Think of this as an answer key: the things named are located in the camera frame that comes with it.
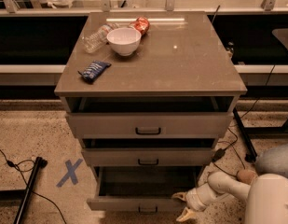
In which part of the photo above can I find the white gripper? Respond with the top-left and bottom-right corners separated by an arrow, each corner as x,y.
171,184 -> 219,222

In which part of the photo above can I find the grey drawer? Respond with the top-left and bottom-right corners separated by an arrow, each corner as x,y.
66,112 -> 233,139
81,147 -> 214,167
87,166 -> 203,214

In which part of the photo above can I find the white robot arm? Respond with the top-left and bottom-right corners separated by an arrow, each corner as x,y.
172,172 -> 288,224

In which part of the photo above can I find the grey drawer cabinet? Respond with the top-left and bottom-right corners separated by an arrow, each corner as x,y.
54,10 -> 248,194

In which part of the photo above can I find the tan work boot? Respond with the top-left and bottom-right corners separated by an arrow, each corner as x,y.
237,169 -> 257,185

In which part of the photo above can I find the black stand leg right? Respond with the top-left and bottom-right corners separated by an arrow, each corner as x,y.
233,108 -> 257,162

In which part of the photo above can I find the black stand leg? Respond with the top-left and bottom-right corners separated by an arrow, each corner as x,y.
233,108 -> 257,162
0,157 -> 48,224

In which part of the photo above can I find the blue tape cross mark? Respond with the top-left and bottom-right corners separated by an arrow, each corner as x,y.
57,159 -> 83,188

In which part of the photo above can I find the black stand leg left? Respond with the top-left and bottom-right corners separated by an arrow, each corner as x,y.
0,157 -> 48,224

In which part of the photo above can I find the blue snack bag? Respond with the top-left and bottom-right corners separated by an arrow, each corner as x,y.
78,61 -> 111,83

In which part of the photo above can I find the white ceramic bowl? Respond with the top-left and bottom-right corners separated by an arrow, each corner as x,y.
107,27 -> 142,56

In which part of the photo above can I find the clear plastic water bottle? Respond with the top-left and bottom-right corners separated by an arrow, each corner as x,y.
82,23 -> 118,53

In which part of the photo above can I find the grey table corner right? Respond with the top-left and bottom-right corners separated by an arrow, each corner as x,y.
272,28 -> 288,49

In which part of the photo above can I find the black power adapter cable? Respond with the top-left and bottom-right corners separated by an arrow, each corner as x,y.
211,127 -> 246,178

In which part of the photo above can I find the black floor cable left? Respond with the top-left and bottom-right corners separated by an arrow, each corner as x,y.
0,143 -> 68,224

